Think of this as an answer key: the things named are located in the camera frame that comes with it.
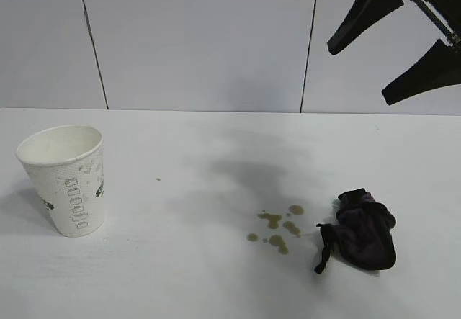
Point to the white printed paper cup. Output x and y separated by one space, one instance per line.
61 189

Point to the brown liquid spill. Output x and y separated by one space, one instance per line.
274 220

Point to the dark purple cloth rag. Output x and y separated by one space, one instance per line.
363 240

